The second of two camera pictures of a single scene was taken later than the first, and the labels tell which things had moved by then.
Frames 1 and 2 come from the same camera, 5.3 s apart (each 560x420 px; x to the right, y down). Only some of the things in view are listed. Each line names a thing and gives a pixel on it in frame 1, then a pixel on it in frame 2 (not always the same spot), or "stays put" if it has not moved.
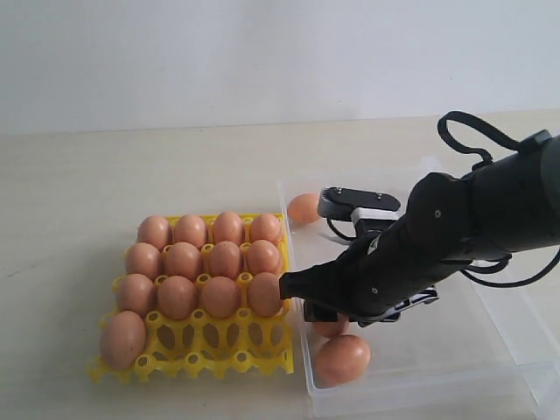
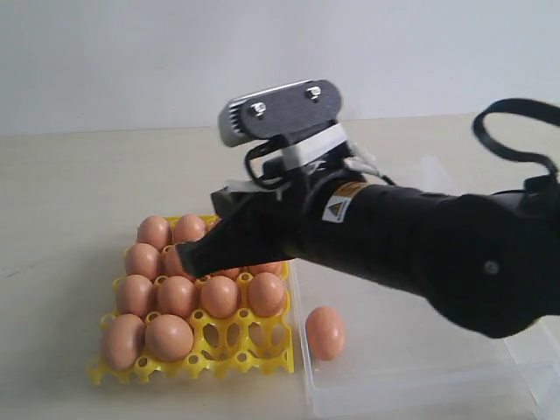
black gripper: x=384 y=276 -> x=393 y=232
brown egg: x=122 y=339 stays put
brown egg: x=136 y=293 stays put
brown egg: x=190 y=228 stays put
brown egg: x=341 y=360 -> x=169 y=338
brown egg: x=154 y=229 stays put
